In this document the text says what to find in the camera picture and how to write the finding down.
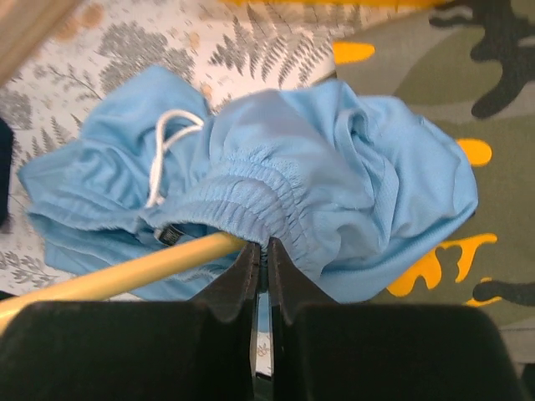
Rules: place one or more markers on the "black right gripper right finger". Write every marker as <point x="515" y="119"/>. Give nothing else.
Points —
<point x="325" y="350"/>

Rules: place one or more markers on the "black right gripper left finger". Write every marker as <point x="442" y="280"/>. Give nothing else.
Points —
<point x="200" y="349"/>

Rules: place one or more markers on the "yellow hanger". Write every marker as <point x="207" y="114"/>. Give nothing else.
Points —
<point x="125" y="277"/>

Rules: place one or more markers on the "light blue shorts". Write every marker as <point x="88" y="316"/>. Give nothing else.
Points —
<point x="357" y="188"/>

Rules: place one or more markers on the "navy blue shorts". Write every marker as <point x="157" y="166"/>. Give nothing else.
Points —
<point x="6" y="151"/>

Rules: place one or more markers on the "camouflage shorts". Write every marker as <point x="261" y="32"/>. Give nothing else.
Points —
<point x="468" y="66"/>

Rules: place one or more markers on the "floral table mat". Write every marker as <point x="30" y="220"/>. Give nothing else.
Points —
<point x="224" y="50"/>

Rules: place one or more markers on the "yellow plastic tray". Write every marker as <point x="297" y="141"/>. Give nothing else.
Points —
<point x="376" y="3"/>

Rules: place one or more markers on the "wooden clothes rack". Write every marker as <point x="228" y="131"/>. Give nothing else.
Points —
<point x="25" y="24"/>

